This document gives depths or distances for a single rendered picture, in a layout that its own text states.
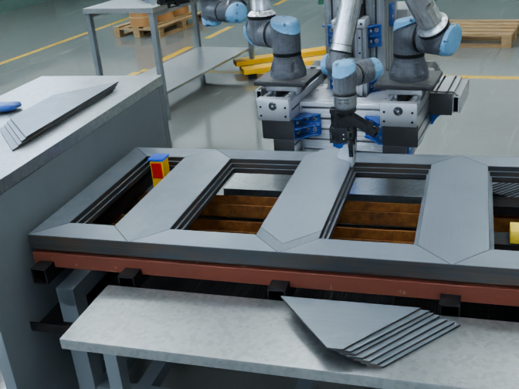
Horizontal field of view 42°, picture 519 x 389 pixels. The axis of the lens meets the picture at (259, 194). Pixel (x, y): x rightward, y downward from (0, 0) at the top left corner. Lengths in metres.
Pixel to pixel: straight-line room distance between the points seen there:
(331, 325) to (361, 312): 0.09
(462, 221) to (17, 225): 1.30
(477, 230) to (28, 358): 1.40
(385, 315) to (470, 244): 0.32
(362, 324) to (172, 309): 0.52
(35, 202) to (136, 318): 0.59
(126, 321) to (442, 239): 0.86
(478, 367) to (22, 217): 1.36
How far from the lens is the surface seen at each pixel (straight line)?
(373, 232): 2.23
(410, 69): 2.66
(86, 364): 2.35
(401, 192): 2.58
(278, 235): 1.91
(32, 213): 2.23
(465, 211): 2.03
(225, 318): 1.79
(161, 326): 1.80
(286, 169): 2.44
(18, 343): 2.25
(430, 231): 1.91
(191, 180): 2.34
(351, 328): 1.65
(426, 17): 2.49
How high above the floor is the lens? 1.75
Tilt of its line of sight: 24 degrees down
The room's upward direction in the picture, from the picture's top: 5 degrees counter-clockwise
